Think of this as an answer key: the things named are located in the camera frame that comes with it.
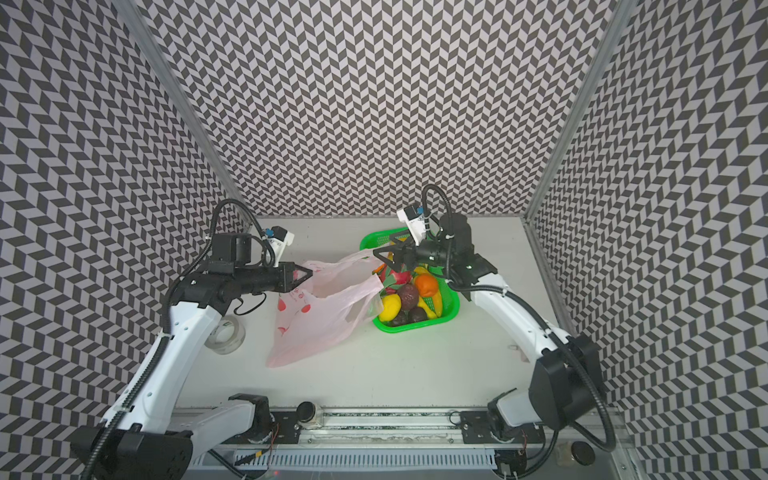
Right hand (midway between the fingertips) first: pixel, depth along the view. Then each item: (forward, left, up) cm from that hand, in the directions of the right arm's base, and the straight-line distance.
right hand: (382, 254), depth 72 cm
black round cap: (-39, -42, -20) cm, 61 cm away
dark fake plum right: (-4, -9, -25) cm, 27 cm away
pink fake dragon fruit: (+4, -2, -18) cm, 19 cm away
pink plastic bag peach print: (-12, +9, +1) cm, 14 cm away
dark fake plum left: (-6, -4, -23) cm, 24 cm away
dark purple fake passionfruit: (-1, -7, -19) cm, 21 cm away
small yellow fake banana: (0, -15, -26) cm, 30 cm away
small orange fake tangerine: (+4, -12, -21) cm, 25 cm away
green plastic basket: (-2, -18, -21) cm, 28 cm away
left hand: (-4, +18, -2) cm, 18 cm away
